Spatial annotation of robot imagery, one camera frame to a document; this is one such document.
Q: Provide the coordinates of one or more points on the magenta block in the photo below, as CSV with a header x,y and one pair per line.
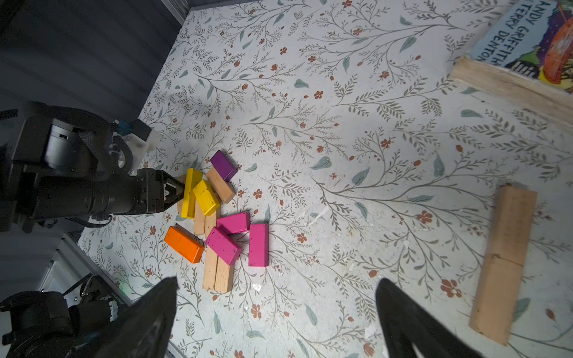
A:
x,y
259,245
235,224
226,248

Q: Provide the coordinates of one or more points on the natural wood block pair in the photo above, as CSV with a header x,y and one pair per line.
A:
x,y
218,276

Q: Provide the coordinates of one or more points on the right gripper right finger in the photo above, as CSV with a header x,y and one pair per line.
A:
x,y
409,330

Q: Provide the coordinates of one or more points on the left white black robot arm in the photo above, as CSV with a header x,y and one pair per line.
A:
x,y
67,163

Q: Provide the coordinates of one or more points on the magenta block lower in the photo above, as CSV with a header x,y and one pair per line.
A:
x,y
226,248

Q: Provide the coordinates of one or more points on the magenta block right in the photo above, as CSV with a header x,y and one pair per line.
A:
x,y
259,245

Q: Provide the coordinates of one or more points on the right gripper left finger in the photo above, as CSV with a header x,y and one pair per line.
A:
x,y
142,331

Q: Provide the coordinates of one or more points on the natural wood block by purple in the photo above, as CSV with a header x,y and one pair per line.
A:
x,y
222,188

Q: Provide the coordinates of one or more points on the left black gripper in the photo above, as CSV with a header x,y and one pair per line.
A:
x,y
150,191

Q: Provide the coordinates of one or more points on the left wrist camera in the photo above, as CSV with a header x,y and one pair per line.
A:
x,y
140,138

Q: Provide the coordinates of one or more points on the natural wood block long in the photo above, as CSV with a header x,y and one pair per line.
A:
x,y
512,222

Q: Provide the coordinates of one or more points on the yellow thin block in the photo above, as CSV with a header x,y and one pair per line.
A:
x,y
192,179

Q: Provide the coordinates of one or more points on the magenta block upper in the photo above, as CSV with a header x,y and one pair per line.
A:
x,y
235,224

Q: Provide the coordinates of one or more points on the orange block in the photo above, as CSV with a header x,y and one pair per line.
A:
x,y
187,245

